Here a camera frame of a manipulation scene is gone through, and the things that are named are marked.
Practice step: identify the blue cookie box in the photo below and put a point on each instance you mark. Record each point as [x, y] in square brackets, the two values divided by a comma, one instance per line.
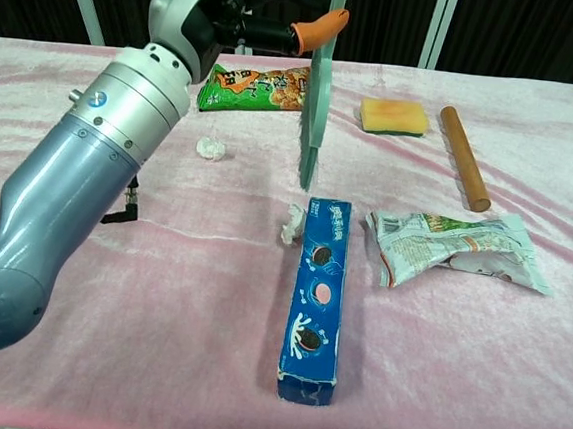
[317, 297]

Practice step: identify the green plastic hand brush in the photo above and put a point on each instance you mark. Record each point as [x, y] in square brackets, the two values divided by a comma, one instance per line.
[318, 107]

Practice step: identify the yellow green sponge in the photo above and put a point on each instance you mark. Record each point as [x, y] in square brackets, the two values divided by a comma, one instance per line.
[394, 116]

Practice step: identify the white paper ball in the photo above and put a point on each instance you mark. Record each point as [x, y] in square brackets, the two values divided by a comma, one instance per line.
[212, 148]
[293, 223]

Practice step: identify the black curtain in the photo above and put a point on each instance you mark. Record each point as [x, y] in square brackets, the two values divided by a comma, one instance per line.
[533, 35]

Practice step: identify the wooden rolling pin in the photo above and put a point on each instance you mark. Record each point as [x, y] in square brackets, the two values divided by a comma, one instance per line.
[464, 157]

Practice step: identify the pink plush tablecloth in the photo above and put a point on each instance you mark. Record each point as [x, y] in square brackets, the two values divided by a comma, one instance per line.
[157, 313]

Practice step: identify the blue silver left robot arm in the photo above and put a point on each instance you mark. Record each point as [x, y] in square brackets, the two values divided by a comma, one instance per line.
[63, 190]

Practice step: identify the green orange snack bag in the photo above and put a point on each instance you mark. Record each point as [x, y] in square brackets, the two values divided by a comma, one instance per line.
[247, 90]

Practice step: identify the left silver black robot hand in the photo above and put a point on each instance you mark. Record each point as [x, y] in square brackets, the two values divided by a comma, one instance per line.
[179, 9]

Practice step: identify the crumpled white snack bag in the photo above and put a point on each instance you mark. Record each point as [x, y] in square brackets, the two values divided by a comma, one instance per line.
[444, 243]

